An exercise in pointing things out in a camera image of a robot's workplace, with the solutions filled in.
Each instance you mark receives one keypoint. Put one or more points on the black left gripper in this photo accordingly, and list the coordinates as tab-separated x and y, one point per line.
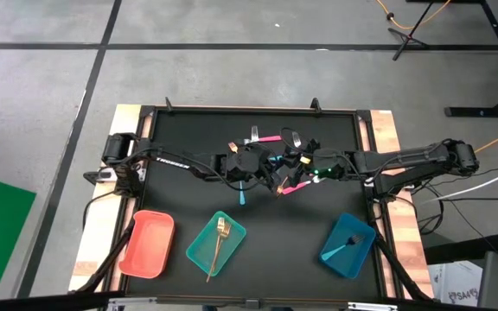
249	162

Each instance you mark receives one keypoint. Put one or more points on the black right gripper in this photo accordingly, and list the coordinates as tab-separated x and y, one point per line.
333	156

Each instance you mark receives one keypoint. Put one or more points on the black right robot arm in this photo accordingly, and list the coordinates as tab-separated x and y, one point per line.
404	164

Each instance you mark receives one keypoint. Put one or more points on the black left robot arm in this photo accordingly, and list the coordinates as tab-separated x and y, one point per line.
175	163

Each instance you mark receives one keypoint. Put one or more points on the teal plastic bin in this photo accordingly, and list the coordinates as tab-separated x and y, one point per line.
201	255

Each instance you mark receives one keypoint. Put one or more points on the blue plastic bin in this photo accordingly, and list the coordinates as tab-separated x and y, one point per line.
353	263

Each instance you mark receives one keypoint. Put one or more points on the orange plastic bin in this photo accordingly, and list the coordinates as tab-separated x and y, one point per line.
147	246

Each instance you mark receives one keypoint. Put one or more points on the black tripod stand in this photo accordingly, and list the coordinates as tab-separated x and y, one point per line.
408	39

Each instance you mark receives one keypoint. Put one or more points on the black table leg bar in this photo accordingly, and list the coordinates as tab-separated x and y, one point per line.
461	250

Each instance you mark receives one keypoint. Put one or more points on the white cardboard box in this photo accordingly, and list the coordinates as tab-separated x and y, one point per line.
452	285

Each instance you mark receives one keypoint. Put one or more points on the black rig crossbar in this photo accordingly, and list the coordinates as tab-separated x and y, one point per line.
37	302

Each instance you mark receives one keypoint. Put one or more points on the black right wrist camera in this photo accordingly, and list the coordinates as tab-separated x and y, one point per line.
324	169

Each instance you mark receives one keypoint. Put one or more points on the black frame bracket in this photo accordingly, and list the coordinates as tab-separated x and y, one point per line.
169	105
316	105

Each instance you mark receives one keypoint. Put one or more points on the black aluminium table frame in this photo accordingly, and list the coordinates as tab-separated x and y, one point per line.
253	110

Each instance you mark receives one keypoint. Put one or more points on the silver aluminium rail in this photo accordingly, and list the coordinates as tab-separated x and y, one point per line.
361	306

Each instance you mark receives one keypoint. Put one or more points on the black desk frame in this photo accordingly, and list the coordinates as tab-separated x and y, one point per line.
469	112

